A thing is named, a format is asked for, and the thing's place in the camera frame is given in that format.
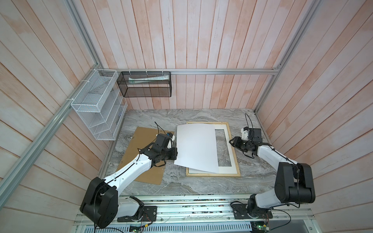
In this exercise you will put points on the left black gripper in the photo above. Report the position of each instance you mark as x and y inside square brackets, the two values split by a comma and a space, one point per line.
[174, 154]

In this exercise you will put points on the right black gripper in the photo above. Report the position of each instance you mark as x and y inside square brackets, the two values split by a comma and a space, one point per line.
[235, 142]

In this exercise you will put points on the white photo mat board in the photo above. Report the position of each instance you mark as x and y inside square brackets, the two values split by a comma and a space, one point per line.
[225, 171]

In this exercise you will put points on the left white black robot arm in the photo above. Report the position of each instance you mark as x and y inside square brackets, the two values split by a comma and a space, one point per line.
[101, 201]

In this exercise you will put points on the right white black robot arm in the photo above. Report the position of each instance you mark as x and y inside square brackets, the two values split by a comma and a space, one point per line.
[293, 184]

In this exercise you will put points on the aluminium slotted base rails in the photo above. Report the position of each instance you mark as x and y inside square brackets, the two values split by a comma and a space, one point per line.
[214, 213]

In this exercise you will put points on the paper sheet inside black basket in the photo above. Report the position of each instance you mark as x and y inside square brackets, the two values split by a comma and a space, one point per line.
[149, 80]

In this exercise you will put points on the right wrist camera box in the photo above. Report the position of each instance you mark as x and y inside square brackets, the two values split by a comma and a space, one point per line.
[255, 135]

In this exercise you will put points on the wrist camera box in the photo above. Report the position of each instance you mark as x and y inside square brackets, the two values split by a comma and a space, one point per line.
[163, 141]
[255, 135]

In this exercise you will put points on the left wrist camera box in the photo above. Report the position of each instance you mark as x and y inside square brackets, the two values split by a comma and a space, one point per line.
[163, 141]

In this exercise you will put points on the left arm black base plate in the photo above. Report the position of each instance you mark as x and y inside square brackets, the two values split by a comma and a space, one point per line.
[146, 213]

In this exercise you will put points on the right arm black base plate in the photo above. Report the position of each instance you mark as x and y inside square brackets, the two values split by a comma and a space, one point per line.
[248, 211]

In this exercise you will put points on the black wire mesh basket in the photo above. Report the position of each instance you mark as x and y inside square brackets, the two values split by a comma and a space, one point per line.
[144, 90]

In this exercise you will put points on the white wire mesh shelf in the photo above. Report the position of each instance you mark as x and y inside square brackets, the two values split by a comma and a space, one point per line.
[99, 105]

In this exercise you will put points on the aluminium wall rail frame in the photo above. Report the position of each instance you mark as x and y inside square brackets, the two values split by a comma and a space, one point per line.
[219, 53]

